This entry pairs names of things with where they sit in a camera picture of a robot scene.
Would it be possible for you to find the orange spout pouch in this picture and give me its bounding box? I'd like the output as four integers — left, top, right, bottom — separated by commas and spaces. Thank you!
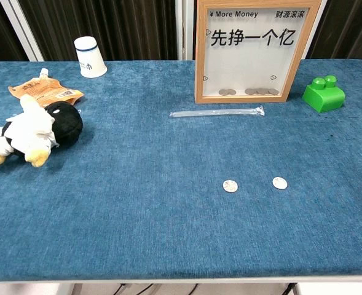
8, 68, 85, 108

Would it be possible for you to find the plastic wrapped straw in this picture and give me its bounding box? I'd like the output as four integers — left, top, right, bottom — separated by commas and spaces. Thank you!
168, 105, 266, 118

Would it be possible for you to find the wooden frame money box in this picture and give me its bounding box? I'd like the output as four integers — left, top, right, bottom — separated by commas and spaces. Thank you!
194, 0, 323, 104

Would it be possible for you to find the white paper cup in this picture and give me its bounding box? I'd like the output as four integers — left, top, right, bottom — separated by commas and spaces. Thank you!
74, 36, 108, 79

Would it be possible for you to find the blue table cloth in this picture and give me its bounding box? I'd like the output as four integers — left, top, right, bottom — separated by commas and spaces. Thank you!
0, 60, 362, 282

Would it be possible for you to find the white partition post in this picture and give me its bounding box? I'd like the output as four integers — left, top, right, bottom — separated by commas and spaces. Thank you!
175, 0, 197, 61
0, 0, 45, 61

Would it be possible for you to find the green toy brick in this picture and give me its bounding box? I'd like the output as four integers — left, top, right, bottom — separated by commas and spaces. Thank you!
302, 75, 346, 114

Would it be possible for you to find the black white plush toy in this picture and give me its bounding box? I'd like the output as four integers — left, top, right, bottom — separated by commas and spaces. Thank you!
0, 93, 84, 168

